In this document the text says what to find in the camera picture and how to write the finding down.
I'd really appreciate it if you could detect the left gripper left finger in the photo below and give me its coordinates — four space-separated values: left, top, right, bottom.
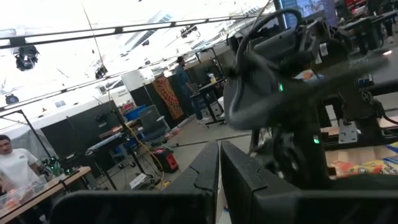
49 141 220 224

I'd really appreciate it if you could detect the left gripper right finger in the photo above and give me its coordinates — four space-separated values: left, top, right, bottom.
219 139 398 224

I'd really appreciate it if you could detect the orange Maruchan noodle packet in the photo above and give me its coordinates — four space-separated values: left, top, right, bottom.
340 159 384 177

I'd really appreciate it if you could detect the black and red box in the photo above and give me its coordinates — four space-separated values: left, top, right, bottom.
151 146 180 174

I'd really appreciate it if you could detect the white cardboard box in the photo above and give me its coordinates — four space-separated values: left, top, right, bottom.
129 172 149 190

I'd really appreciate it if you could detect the gray office chair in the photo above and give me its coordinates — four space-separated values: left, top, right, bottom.
138 105 180 149

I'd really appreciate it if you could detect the blue storage bin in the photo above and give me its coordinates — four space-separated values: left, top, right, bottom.
123 105 147 121

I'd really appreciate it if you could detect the orange patterned tapestry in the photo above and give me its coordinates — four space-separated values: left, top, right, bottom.
151 76 185 121

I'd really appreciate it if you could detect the wooden work table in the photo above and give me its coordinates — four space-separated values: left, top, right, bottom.
0 166 93 224

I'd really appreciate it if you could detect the black desk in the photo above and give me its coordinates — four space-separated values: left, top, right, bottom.
190 79 228 125

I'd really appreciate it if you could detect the person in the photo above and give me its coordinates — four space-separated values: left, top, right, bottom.
0 134 43 200
175 55 210 124

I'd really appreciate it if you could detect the computer monitor blue screen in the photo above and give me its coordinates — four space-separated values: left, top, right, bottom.
278 0 338 29

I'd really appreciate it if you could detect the black work table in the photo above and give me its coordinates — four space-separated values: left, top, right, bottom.
338 0 398 54

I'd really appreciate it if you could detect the black ceiling spotlight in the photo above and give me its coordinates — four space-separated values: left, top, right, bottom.
95 65 109 80
14 45 40 72
4 93 20 105

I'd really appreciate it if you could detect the clear plastic container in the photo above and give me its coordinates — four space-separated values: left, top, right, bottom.
0 177 47 212

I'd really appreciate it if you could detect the black overhead crossbar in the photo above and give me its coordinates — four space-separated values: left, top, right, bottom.
0 12 271 50

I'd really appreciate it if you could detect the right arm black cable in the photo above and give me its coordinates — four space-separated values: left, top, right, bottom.
234 7 304 82

